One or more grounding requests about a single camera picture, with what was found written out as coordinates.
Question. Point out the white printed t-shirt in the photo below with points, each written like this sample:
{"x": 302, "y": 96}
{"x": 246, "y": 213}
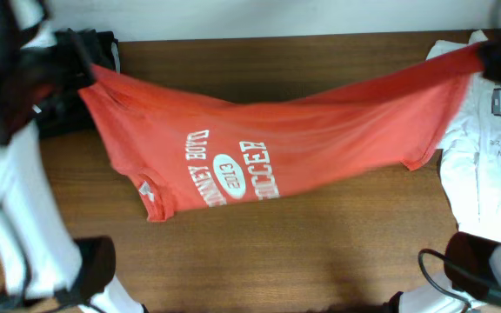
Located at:
{"x": 470, "y": 169}

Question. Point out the orange t-shirt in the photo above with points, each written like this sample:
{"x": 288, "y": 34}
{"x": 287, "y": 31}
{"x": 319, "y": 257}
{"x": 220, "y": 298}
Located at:
{"x": 185, "y": 151}

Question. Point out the black printed folded shirt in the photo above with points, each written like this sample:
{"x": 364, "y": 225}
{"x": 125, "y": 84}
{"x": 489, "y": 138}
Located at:
{"x": 65, "y": 112}

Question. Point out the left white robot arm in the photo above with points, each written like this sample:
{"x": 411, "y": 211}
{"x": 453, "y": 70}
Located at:
{"x": 40, "y": 259}

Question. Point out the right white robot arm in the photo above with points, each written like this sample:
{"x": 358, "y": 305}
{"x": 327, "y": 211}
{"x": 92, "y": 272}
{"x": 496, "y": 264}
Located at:
{"x": 472, "y": 261}

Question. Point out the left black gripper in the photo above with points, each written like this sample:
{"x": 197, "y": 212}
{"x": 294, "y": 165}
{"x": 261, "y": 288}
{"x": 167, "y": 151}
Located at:
{"x": 69, "y": 61}

